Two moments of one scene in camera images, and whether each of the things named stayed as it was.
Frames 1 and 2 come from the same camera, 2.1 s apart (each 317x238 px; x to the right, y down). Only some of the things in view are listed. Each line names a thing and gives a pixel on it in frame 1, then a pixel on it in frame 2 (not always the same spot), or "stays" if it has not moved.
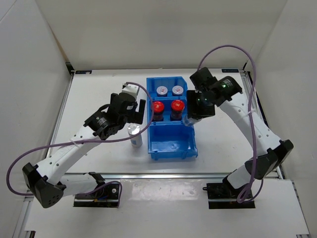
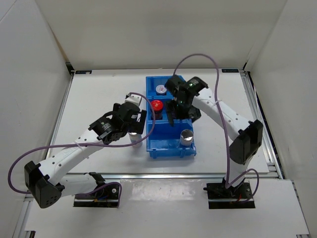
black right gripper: [191, 96] → [194, 113]
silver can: [133, 129] stays
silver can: [190, 121] → [186, 137]
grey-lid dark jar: [161, 91] stays
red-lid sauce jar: [158, 107] stays
